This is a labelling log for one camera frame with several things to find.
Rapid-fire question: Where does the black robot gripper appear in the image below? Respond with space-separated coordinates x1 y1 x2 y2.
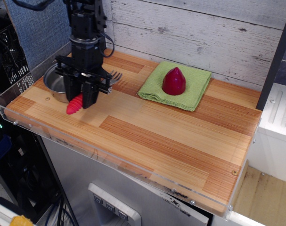
64 39 107 109

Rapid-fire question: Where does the red-handled metal fork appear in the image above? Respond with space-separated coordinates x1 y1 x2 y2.
66 70 123 116

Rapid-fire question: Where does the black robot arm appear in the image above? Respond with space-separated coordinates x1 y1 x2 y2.
56 0 112 109

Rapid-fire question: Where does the stainless steel pot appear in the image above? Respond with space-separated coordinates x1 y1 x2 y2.
42 58 103 104

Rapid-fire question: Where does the blue fabric panel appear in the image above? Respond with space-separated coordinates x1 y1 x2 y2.
4 0 71 70

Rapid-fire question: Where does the black plastic crate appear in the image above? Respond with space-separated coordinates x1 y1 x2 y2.
0 20 29 90

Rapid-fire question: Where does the dark red cone object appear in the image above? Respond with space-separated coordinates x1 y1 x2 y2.
162 67 186 96

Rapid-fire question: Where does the green folded cloth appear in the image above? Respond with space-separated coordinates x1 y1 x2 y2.
138 61 211 112

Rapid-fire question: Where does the clear acrylic table guard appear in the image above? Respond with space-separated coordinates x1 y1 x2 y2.
4 52 261 218

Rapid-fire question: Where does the white ribbed toy sink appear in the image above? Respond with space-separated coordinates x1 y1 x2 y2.
247 83 286 181

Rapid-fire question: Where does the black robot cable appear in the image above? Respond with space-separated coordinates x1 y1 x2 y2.
99 32 115 58

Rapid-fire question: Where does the black vertical post right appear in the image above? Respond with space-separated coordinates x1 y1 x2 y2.
256 23 286 111

